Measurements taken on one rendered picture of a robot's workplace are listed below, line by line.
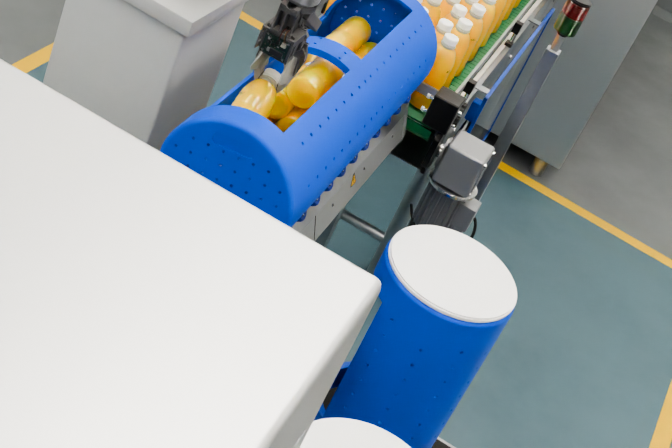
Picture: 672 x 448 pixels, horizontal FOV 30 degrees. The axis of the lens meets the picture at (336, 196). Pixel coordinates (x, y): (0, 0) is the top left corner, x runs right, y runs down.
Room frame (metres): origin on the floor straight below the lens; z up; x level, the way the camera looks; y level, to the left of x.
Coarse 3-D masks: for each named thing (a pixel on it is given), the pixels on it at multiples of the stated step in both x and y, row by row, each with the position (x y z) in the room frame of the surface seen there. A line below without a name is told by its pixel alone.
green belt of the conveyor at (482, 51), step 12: (528, 0) 3.89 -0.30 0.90; (516, 12) 3.75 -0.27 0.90; (504, 24) 3.63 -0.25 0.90; (492, 36) 3.51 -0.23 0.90; (480, 48) 3.39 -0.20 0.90; (480, 60) 3.31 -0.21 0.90; (468, 72) 3.21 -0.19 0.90; (456, 84) 3.11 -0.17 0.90; (408, 108) 2.87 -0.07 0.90; (408, 120) 2.85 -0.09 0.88; (420, 120) 2.85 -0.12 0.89; (420, 132) 2.84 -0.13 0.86; (432, 132) 2.90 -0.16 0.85
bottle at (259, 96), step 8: (256, 80) 2.14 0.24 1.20; (264, 80) 2.14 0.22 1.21; (272, 80) 2.15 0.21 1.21; (248, 88) 2.11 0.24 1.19; (256, 88) 2.11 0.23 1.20; (264, 88) 2.12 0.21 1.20; (272, 88) 2.14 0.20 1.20; (240, 96) 2.10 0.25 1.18; (248, 96) 2.09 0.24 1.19; (256, 96) 2.10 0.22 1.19; (264, 96) 2.11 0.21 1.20; (272, 96) 2.12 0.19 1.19; (232, 104) 2.08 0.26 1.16; (240, 104) 2.08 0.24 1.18; (248, 104) 2.08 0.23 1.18; (256, 104) 2.09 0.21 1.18; (264, 104) 2.10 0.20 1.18; (272, 104) 2.12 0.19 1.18; (256, 112) 2.08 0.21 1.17; (264, 112) 2.09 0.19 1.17
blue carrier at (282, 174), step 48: (336, 0) 2.73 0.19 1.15; (384, 0) 2.77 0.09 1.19; (336, 48) 2.34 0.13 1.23; (384, 48) 2.47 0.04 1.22; (432, 48) 2.71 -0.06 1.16; (336, 96) 2.19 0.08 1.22; (384, 96) 2.38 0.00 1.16; (192, 144) 1.92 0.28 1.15; (240, 144) 1.91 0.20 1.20; (288, 144) 1.95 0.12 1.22; (336, 144) 2.11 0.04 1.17; (240, 192) 1.90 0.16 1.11; (288, 192) 1.89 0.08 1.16
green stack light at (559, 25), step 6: (558, 18) 3.13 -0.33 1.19; (564, 18) 3.11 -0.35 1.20; (558, 24) 3.12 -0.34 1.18; (564, 24) 3.11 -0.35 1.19; (570, 24) 3.11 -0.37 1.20; (576, 24) 3.11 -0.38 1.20; (558, 30) 3.11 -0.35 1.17; (564, 30) 3.11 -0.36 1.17; (570, 30) 3.11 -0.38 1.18; (576, 30) 3.12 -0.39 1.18; (570, 36) 3.11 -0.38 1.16
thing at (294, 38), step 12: (288, 0) 2.12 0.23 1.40; (288, 12) 2.10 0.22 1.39; (300, 12) 2.12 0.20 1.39; (312, 12) 2.14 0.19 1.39; (264, 24) 2.11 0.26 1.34; (276, 24) 2.12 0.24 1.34; (288, 24) 2.12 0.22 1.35; (300, 24) 2.16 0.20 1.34; (264, 36) 2.11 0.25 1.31; (276, 36) 2.10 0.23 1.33; (288, 36) 2.11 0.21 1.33; (300, 36) 2.13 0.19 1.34; (264, 48) 2.10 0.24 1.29; (276, 48) 2.10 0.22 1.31; (288, 48) 2.10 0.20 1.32; (300, 48) 2.15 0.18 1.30; (288, 60) 2.10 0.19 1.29
